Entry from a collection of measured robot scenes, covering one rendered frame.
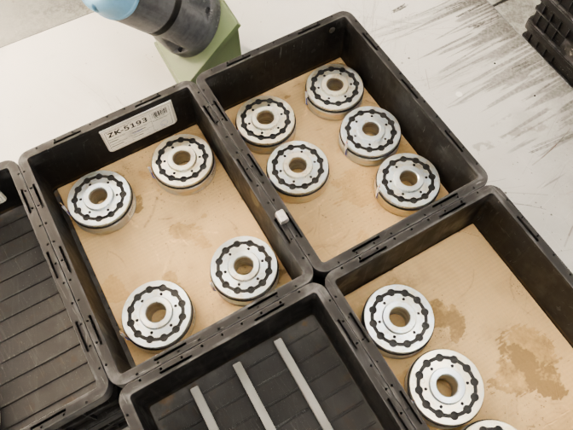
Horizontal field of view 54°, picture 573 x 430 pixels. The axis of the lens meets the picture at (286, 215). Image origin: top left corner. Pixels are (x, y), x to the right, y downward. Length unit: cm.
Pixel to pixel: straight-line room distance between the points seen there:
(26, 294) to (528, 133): 97
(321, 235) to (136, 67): 61
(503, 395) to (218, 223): 49
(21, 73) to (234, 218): 66
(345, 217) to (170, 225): 28
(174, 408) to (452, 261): 47
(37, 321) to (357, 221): 51
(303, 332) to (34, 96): 79
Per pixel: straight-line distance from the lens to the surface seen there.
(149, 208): 96
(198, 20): 114
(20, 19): 260
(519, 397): 89
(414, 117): 96
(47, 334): 93
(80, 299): 82
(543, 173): 121
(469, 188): 87
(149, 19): 109
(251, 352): 85
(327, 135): 100
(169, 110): 97
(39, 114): 130
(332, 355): 85
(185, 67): 120
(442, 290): 90
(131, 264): 92
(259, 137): 97
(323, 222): 92
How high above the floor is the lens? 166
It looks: 64 degrees down
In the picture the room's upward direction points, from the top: 2 degrees counter-clockwise
